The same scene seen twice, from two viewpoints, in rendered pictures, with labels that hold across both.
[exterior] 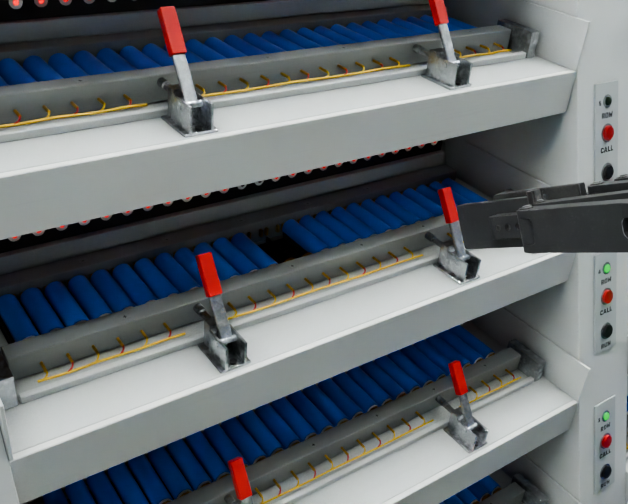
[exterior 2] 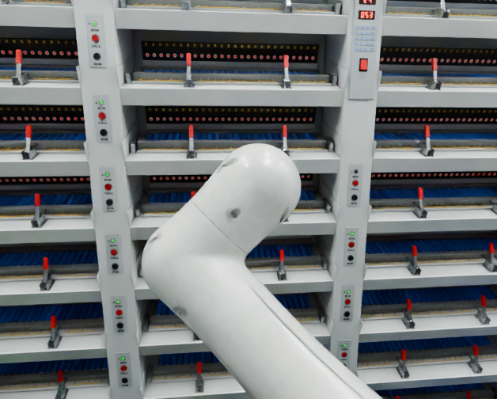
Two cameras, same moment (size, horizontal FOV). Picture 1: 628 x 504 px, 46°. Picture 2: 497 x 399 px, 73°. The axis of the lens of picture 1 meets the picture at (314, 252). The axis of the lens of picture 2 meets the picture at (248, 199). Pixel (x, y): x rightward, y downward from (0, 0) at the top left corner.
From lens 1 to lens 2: 0.55 m
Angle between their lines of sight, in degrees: 27
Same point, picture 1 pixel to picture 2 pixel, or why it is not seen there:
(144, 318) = (178, 205)
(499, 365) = (309, 260)
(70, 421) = (147, 223)
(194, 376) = not seen: hidden behind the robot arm
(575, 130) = (339, 180)
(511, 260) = (306, 219)
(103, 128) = (171, 153)
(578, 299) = (335, 241)
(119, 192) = (166, 169)
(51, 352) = (152, 207)
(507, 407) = (305, 273)
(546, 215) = not seen: hidden behind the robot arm
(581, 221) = not seen: hidden behind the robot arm
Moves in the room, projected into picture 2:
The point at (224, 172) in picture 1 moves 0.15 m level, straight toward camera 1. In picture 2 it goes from (197, 169) to (165, 176)
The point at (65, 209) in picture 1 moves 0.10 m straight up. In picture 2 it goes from (153, 171) to (150, 134)
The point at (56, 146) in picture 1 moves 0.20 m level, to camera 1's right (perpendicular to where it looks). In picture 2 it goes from (156, 156) to (215, 158)
